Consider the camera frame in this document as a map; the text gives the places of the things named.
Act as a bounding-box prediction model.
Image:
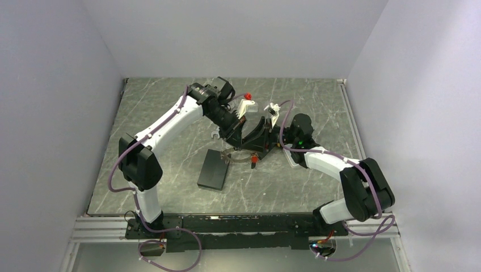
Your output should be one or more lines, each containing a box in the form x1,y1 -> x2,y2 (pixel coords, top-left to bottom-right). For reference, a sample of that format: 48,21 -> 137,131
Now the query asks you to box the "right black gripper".
240,117 -> 298,154

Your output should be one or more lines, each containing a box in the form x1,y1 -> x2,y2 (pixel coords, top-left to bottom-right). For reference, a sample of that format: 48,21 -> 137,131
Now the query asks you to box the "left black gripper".
206,105 -> 248,150

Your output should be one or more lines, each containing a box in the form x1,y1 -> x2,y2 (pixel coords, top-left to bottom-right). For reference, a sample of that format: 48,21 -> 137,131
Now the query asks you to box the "red key tag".
251,155 -> 259,169

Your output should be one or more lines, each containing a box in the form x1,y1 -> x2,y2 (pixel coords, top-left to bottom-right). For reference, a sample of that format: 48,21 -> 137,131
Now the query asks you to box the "large toothed metal ring disc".
220,147 -> 252,164

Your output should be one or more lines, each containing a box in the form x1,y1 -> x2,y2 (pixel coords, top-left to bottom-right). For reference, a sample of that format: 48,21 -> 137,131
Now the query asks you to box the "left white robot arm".
113,83 -> 244,238

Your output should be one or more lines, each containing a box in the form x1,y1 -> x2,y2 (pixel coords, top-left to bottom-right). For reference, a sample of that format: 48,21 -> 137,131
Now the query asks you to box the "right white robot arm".
241,113 -> 395,235

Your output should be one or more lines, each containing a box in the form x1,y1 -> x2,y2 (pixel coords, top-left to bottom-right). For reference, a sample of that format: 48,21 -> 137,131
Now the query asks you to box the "silver open-end wrench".
210,130 -> 220,139

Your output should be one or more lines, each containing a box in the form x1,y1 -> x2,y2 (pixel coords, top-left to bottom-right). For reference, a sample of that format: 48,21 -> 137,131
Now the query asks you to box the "white rectangular router box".
282,149 -> 299,168

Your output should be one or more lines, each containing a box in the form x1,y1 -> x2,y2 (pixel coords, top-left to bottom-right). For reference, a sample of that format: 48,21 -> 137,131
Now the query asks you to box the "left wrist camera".
236,99 -> 259,120

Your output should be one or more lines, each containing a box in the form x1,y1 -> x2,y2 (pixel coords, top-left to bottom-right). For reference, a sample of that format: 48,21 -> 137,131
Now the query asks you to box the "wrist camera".
264,102 -> 280,128
236,99 -> 259,120

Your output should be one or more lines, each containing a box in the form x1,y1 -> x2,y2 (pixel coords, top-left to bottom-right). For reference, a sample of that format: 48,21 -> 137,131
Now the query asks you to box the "black network switch with ports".
197,149 -> 229,191

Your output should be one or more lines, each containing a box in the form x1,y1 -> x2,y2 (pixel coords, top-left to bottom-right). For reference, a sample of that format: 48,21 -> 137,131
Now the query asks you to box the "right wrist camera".
264,102 -> 280,128

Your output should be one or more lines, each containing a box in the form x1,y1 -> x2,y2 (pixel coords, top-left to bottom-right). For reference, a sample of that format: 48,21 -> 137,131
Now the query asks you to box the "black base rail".
125,212 -> 348,253

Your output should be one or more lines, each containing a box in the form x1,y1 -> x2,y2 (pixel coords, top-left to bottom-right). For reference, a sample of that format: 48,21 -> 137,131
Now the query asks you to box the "aluminium frame rail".
70,215 -> 401,243

